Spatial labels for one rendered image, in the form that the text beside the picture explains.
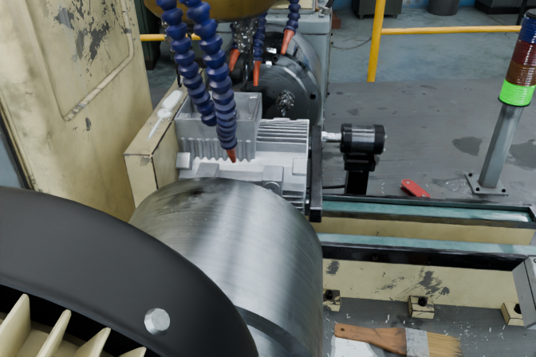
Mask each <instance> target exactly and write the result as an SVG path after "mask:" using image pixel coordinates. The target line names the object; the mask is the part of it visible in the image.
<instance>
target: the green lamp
mask: <svg viewBox="0 0 536 357"><path fill-rule="evenodd" d="M535 86H536V85H534V86H531V87H522V86H517V85H513V84H510V83H508V82H507V81H506V80H504V83H503V86H502V90H501V92H500V95H499V98H500V100H502V101H504V102H506V103H508V104H513V105H527V104H528V103H529V102H530V100H531V97H532V95H533V92H534V89H535Z"/></svg>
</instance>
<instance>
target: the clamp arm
mask: <svg viewBox="0 0 536 357"><path fill-rule="evenodd" d="M323 133H326V131H323V130H322V126H312V135H311V147H308V156H307V158H308V159H310V181H309V199H306V200H305V213H307V214H309V222H315V223H321V219H322V142H326V139H323V140H322V136H323V138H326V135H323Z"/></svg>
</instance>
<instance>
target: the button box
mask: <svg viewBox="0 0 536 357"><path fill-rule="evenodd" d="M512 274H513V278H514V284H515V288H516V292H517V296H518V302H519V306H520V309H521V313H522V319H523V323H524V327H525V328H526V329H534V330H536V257H528V258H527V259H523V262H522V263H521V264H520V265H518V266H517V267H516V268H515V269H513V270H512Z"/></svg>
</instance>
